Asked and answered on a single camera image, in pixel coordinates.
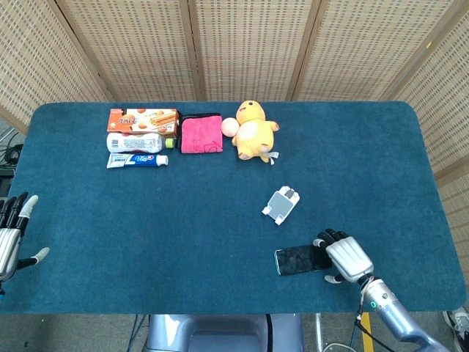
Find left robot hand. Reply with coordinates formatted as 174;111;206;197
0;191;51;282

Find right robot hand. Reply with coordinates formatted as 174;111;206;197
312;228;375;285

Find black smartphone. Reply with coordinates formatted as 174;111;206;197
274;243;333;277

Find white phone stand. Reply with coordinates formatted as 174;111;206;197
261;185;301;226

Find black white sneaker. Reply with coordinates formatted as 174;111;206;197
442;307;469;349

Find robot torso base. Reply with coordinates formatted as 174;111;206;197
145;313;306;352

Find blue white toothpaste tube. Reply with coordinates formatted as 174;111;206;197
106;153;169;169

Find teal table mat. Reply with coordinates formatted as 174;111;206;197
0;100;467;315

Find white plastic drink bottle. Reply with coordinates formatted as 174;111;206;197
106;132;176;154

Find yellow plush duck toy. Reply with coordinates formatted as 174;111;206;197
231;100;281;166

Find orange biscuit box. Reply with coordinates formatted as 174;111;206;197
106;107;180;136

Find peach pink ball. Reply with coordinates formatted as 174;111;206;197
221;117;240;139

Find pink folded cloth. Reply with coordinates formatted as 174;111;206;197
176;113;224;155

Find bamboo folding screen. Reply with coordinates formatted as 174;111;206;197
0;0;469;279

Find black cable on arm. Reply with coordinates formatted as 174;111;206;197
353;276;399;352

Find black cables on floor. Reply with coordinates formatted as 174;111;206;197
0;130;25;197

